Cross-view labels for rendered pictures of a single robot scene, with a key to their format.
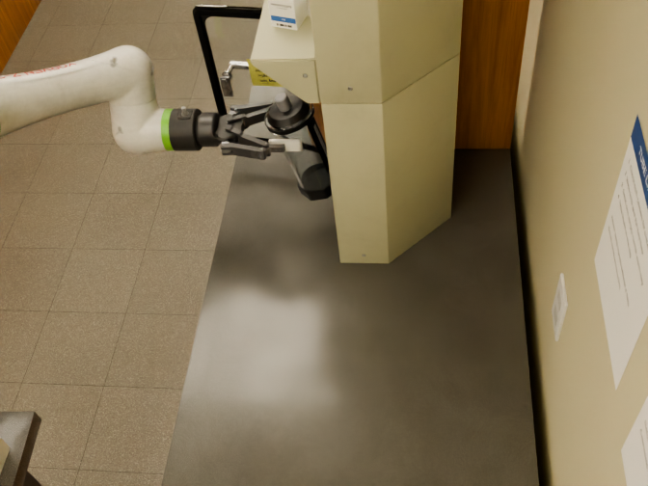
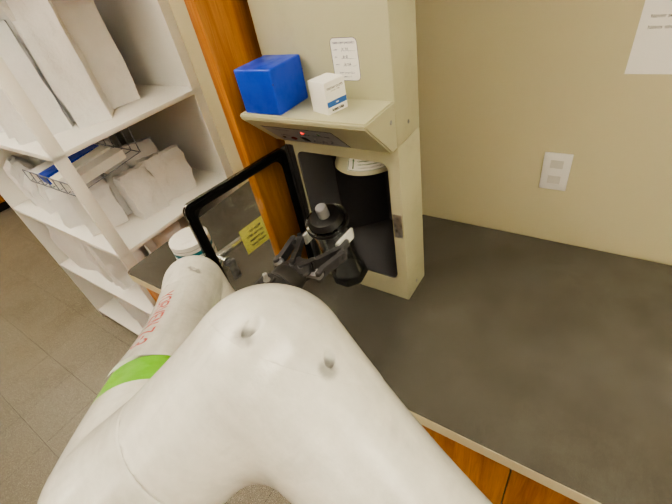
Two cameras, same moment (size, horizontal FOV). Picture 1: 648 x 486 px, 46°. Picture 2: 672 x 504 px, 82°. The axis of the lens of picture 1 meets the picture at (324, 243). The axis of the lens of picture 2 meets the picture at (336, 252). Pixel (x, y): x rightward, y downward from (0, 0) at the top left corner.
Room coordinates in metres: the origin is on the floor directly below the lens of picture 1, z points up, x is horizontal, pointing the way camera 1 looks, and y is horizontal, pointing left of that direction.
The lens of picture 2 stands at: (0.86, 0.71, 1.78)
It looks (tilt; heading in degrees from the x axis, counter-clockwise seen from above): 39 degrees down; 299
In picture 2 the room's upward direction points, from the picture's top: 13 degrees counter-clockwise
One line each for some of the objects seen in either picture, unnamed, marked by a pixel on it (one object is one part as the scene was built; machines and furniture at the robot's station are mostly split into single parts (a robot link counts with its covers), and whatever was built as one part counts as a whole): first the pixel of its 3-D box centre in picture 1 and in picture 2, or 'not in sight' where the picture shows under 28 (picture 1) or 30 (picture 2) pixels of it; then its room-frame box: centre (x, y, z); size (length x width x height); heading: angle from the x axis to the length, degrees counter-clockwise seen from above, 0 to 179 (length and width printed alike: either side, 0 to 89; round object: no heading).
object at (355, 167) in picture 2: not in sight; (367, 148); (1.19, -0.16, 1.34); 0.18 x 0.18 x 0.05
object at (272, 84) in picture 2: not in sight; (272, 84); (1.33, -0.02, 1.55); 0.10 x 0.10 x 0.09; 78
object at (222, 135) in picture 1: (222, 129); (292, 273); (1.27, 0.18, 1.21); 0.09 x 0.08 x 0.07; 79
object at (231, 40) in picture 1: (271, 82); (261, 240); (1.43, 0.07, 1.19); 0.30 x 0.01 x 0.40; 71
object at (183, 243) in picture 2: not in sight; (196, 253); (1.80, -0.02, 1.01); 0.13 x 0.13 x 0.15
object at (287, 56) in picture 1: (296, 28); (316, 130); (1.24, -0.01, 1.46); 0.32 x 0.12 x 0.10; 168
